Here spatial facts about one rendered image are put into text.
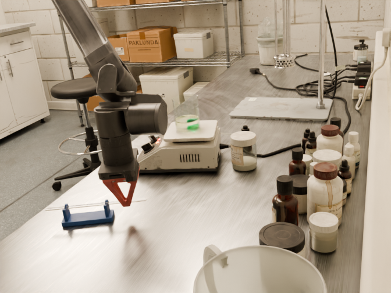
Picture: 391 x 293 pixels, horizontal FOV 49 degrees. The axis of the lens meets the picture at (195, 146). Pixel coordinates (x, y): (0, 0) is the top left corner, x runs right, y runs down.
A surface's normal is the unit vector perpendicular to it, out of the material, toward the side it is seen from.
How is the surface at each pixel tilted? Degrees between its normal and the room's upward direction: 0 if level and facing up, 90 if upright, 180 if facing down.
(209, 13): 90
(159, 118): 90
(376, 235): 0
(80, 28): 53
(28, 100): 90
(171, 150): 90
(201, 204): 0
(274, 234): 0
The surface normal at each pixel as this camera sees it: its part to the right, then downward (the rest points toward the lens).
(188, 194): -0.09, -0.92
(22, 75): 0.93, 0.07
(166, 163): -0.14, 0.39
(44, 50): -0.37, 0.39
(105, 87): -0.22, -0.27
